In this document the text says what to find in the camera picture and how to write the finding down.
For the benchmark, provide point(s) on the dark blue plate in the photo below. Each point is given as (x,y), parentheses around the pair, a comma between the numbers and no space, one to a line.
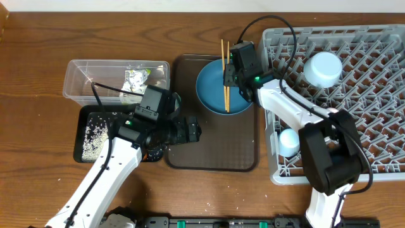
(209,88)

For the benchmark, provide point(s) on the brown serving tray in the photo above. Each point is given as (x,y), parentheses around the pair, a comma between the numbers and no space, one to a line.
(227,142)

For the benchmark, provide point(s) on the black plastic tray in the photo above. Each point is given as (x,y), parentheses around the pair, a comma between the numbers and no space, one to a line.
(127,109)

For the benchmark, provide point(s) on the light blue rice bowl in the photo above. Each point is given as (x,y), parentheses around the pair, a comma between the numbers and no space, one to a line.
(323,69)

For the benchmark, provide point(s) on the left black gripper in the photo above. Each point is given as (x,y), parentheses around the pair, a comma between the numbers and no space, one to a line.
(186,137)

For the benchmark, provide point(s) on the grey dishwasher rack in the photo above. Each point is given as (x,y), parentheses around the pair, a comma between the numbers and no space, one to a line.
(370,88)

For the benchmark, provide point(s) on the spilled white rice pile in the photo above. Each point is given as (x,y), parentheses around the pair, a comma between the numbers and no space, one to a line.
(95,134)

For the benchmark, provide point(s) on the green snack wrapper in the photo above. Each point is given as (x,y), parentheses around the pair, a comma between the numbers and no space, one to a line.
(135,82)

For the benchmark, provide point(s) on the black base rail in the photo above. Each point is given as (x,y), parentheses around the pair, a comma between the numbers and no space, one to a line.
(125,217)

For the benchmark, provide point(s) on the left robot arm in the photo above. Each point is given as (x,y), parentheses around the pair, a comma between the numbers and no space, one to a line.
(121,154)

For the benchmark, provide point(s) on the pink cup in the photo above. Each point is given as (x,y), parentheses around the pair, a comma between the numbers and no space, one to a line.
(334,110)

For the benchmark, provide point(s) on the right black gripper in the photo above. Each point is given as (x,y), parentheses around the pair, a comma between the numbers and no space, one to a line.
(231,68)

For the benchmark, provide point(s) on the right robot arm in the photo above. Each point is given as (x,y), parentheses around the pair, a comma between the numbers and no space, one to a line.
(331,152)

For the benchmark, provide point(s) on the wooden chopstick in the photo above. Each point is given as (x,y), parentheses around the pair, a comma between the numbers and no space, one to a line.
(228,88)
(223,68)

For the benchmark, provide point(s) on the light blue cup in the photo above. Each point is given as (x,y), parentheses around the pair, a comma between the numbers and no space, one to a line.
(288,142)

